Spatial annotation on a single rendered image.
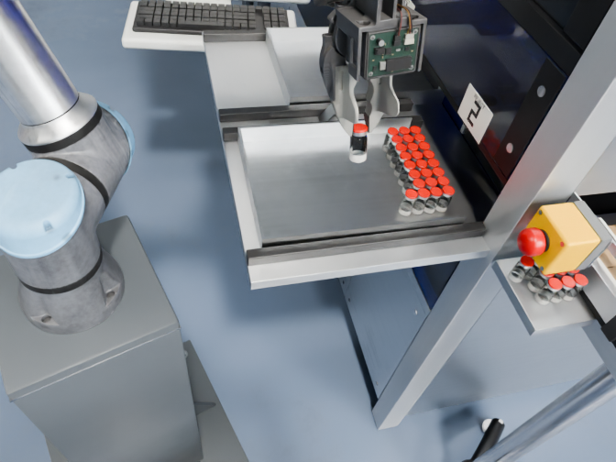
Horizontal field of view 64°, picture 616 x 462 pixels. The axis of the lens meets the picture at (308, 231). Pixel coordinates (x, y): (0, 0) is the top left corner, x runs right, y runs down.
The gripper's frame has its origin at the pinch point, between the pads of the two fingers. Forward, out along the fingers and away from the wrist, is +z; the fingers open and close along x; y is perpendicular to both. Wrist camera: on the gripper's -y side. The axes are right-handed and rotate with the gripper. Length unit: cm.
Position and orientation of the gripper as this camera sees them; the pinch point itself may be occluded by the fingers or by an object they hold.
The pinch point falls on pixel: (357, 120)
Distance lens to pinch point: 62.5
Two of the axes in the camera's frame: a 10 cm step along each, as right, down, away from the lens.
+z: 0.2, 7.5, 6.6
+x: 9.5, -2.2, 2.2
